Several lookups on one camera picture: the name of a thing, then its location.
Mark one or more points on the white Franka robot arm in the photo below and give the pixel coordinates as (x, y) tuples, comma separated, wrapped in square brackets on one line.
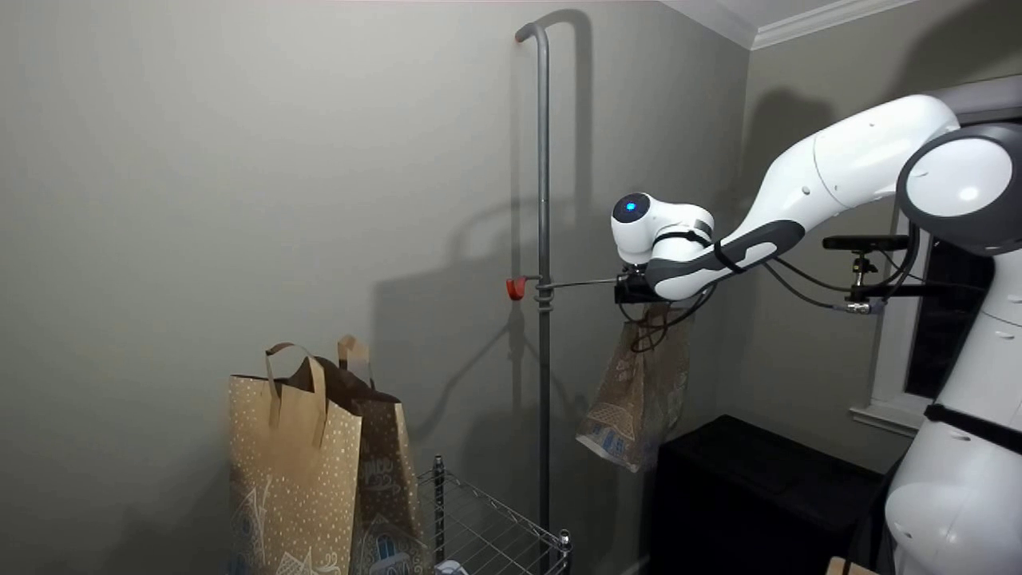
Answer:
[(850, 170)]

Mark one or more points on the dotted paper bag house print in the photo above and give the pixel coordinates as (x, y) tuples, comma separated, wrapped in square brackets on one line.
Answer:
[(639, 395)]

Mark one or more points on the black cabinet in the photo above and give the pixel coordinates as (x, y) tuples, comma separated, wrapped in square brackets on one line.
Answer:
[(769, 488)]

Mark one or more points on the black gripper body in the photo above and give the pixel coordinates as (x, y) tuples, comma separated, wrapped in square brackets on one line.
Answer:
[(639, 288)]

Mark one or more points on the grey metal pole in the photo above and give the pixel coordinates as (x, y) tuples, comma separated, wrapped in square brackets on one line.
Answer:
[(543, 266)]

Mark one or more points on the white framed window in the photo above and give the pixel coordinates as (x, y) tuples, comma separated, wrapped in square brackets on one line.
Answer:
[(942, 320)]

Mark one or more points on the black camera on bar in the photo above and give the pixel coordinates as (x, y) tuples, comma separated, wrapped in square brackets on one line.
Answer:
[(866, 245)]

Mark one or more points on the short orange coated hook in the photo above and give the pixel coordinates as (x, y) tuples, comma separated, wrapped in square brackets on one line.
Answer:
[(515, 288)]

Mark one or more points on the brown paper bag blue print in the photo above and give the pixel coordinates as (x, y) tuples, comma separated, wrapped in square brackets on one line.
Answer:
[(309, 480)]

